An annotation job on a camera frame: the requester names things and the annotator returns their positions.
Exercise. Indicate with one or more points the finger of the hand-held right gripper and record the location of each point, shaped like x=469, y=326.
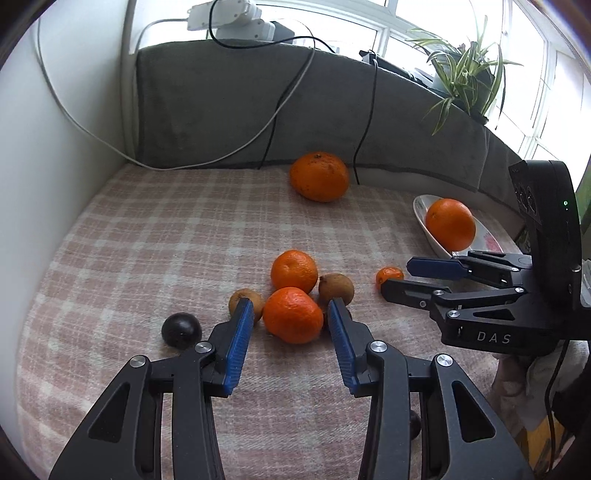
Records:
x=411, y=293
x=434, y=267

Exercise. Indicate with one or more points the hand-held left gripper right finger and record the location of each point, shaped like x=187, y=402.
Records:
x=344, y=346

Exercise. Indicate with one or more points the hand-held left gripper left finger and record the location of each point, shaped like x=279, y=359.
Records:
x=238, y=341

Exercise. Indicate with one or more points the small red-orange tomato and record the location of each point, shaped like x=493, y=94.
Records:
x=388, y=276

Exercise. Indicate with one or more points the dark purple plum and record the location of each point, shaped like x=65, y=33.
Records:
x=181, y=330
x=415, y=424

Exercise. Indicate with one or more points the orange mandarin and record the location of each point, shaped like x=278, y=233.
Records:
x=293, y=315
x=294, y=271

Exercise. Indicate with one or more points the small brown fruit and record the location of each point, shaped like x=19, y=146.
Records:
x=336, y=287
x=235, y=302

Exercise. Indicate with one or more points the white oval plate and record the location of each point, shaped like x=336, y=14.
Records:
x=421, y=207

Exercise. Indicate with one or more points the large speckled orange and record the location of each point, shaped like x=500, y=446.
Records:
x=319, y=177

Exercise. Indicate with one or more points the person's right hand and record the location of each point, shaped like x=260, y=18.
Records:
x=535, y=374

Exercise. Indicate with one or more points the smooth round orange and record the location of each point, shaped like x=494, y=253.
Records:
x=450, y=224

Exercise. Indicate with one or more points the pink plaid blanket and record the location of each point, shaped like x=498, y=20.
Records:
x=161, y=240

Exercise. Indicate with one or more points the potted spider plant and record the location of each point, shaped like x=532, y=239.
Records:
x=461, y=69

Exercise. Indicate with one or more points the yellow object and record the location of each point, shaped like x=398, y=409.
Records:
x=538, y=438

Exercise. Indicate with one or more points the grey blanket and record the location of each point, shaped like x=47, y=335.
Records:
x=207, y=106

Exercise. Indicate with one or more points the black plug adapter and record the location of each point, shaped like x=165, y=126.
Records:
x=284, y=32

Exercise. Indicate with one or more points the white window frame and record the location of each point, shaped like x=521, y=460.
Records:
x=391, y=18

